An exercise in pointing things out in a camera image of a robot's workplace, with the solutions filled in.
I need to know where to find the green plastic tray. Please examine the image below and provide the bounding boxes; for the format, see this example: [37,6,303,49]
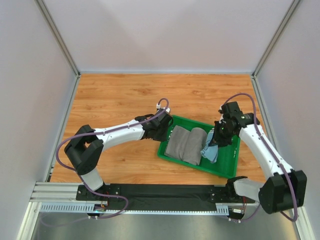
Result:
[157,115,241,179]

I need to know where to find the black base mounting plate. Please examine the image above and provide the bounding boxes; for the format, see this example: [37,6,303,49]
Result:
[76,183,255,211]

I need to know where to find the blue patterned towel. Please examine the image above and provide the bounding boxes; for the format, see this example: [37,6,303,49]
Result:
[200,129,218,164]

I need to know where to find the aluminium frame post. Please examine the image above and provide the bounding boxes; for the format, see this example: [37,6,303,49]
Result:
[251,0,302,79]
[34,0,81,77]

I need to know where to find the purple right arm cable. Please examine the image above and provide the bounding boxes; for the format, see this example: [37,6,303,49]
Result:
[219,92,299,224]

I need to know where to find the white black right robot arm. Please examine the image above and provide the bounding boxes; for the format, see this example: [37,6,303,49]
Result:
[210,101,307,214]

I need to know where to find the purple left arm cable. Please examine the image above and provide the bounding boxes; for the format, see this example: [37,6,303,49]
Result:
[39,97,171,227]

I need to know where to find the aluminium frame post right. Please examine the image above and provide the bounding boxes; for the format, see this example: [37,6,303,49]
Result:
[251,0,302,79]

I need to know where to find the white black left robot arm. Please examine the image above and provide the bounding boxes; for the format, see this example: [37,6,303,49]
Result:
[64,108,173,191]

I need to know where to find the grey terry towel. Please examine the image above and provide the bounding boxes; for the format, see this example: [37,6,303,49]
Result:
[164,125,208,166]

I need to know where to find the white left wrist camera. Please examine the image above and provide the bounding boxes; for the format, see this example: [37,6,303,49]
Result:
[156,103,171,114]

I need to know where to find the aluminium front rail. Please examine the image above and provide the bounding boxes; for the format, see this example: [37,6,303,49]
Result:
[30,182,261,219]

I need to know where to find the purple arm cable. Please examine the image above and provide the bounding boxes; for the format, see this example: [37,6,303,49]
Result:
[219,92,299,224]
[39,97,171,227]

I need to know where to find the aluminium frame post left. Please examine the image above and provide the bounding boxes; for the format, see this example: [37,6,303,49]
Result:
[34,0,81,77]

